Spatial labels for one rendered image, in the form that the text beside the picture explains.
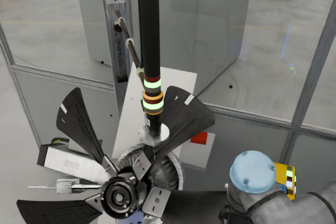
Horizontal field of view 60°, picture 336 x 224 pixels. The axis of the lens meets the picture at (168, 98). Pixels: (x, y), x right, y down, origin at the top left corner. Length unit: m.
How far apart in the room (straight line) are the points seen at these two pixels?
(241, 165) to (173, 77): 0.63
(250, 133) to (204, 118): 0.79
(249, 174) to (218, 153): 1.20
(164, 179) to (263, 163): 0.51
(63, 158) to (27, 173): 1.60
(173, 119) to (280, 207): 0.43
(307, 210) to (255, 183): 0.09
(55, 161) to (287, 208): 0.85
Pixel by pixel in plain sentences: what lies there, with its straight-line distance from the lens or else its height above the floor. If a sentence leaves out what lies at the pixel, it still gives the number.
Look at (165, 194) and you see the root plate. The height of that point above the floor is 1.18.
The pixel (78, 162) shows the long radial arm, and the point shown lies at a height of 1.13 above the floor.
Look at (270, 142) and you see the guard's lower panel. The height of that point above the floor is 0.86.
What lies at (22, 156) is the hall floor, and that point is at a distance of 2.88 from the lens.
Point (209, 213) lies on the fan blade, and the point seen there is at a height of 1.19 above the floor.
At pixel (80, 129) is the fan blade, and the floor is 1.31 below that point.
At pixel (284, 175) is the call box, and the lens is 1.18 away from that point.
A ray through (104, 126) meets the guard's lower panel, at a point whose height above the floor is 0.67.
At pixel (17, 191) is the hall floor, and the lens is 2.64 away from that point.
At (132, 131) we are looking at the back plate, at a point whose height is 1.16.
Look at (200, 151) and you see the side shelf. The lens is 1.47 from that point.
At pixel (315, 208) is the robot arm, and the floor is 1.51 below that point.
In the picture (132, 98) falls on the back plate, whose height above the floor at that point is 1.25.
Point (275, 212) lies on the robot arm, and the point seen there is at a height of 1.51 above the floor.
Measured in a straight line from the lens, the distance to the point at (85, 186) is 1.07.
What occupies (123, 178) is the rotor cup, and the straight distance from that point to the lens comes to 0.86.
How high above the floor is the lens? 1.94
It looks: 37 degrees down
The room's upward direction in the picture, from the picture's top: straight up
